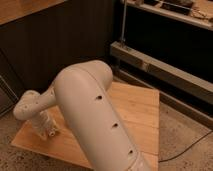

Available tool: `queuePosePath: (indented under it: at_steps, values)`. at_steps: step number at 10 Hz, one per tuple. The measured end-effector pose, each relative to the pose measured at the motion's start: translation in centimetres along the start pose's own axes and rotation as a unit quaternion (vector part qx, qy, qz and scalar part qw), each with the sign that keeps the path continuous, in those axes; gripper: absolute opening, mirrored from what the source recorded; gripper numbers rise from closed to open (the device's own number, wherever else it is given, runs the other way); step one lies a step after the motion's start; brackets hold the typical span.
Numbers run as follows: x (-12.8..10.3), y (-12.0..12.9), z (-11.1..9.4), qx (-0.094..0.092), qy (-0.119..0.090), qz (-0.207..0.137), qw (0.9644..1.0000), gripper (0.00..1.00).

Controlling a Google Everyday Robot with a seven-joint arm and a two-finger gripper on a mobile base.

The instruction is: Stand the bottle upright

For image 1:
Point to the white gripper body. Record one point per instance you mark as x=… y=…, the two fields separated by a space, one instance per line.
x=43 y=123

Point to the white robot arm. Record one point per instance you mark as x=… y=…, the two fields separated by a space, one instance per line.
x=80 y=92

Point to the wooden cabinet top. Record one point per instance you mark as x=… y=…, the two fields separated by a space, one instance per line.
x=14 y=9

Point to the metal shelf frame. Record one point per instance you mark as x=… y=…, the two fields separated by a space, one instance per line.
x=168 y=51

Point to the white bottle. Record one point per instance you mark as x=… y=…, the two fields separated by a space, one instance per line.
x=52 y=133

